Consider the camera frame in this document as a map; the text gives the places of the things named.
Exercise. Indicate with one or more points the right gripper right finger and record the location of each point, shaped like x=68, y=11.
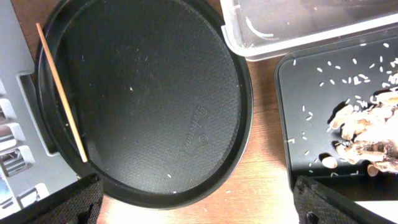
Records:
x=334, y=200

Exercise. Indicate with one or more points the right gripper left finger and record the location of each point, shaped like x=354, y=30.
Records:
x=78, y=203

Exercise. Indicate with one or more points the brown food scraps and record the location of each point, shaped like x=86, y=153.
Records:
x=370, y=134

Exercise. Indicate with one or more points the wooden chopstick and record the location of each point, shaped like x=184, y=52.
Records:
x=63, y=97

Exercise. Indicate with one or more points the grey plastic dishwasher rack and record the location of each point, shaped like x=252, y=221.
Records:
x=31, y=168

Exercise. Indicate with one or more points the black rectangular tray bin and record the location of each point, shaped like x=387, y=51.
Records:
x=312, y=85

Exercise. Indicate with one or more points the round black serving tray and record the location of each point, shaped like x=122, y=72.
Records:
x=163, y=107

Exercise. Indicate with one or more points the clear plastic bin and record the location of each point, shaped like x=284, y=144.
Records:
x=263, y=29

